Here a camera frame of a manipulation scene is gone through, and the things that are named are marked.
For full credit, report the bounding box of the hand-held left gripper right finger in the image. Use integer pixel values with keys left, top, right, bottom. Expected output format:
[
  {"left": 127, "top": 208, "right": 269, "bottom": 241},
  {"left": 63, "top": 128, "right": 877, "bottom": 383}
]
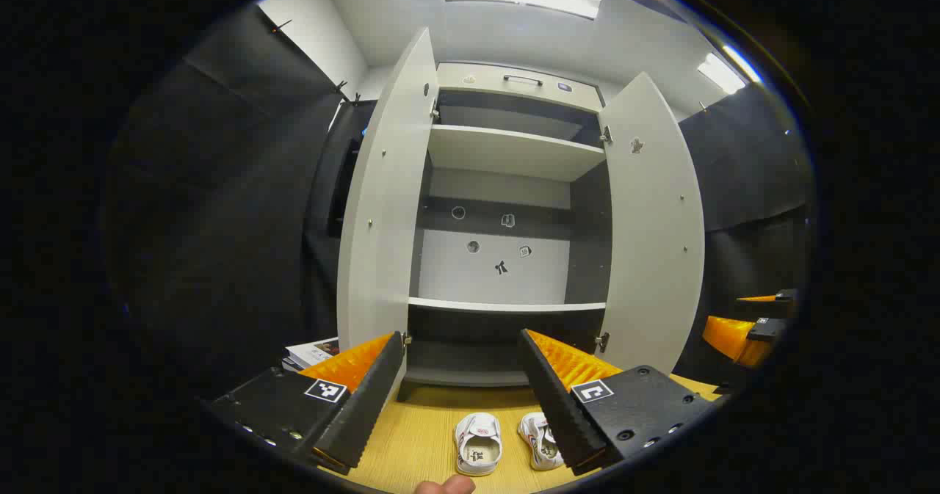
[{"left": 518, "top": 327, "right": 717, "bottom": 478}]

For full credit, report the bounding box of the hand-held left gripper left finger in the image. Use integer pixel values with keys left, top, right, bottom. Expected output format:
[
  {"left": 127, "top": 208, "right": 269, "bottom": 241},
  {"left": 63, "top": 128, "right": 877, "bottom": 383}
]
[{"left": 209, "top": 330, "right": 407, "bottom": 476}]

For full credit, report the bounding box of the white canvas shoe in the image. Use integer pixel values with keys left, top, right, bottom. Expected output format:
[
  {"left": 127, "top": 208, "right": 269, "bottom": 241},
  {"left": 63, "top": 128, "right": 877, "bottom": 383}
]
[
  {"left": 517, "top": 411, "right": 566, "bottom": 472},
  {"left": 454, "top": 412, "right": 504, "bottom": 477}
]

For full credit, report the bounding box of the white shoe cabinet door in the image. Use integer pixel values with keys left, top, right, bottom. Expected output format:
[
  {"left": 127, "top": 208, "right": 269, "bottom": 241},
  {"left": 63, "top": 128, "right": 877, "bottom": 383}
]
[
  {"left": 596, "top": 72, "right": 707, "bottom": 376},
  {"left": 336, "top": 26, "right": 441, "bottom": 368}
]

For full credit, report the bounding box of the white grey shoe cabinet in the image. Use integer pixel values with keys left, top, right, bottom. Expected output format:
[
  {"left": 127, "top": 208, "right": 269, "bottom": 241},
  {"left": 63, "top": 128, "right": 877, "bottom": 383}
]
[{"left": 408, "top": 61, "right": 614, "bottom": 388}]

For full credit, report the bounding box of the white book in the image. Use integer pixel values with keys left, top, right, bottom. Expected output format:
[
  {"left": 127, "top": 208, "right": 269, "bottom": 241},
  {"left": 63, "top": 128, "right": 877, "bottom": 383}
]
[{"left": 286, "top": 337, "right": 341, "bottom": 366}]

